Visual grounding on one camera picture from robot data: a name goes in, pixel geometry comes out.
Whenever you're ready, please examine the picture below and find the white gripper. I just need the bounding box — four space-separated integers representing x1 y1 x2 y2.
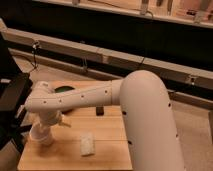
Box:
38 111 62 126

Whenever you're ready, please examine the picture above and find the white ceramic cup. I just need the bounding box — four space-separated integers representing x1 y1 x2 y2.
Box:
29 123 53 146

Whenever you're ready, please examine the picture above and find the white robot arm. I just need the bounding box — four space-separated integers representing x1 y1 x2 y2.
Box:
25 70 186 171

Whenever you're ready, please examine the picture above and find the yellow object under arm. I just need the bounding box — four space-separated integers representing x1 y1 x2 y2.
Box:
59 118 71 128

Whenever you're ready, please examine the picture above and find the green bowl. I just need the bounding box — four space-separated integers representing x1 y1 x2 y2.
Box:
53 85 76 114

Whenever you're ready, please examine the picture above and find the white sponge block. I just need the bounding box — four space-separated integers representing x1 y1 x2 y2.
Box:
80 133 95 156

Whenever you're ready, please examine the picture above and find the wooden table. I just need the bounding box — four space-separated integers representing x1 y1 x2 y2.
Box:
17 79 134 171

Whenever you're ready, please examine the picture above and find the small black rectangular block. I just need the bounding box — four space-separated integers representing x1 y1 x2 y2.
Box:
96 106 104 116

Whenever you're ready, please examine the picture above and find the black chair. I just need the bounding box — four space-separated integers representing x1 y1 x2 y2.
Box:
0 33 32 153

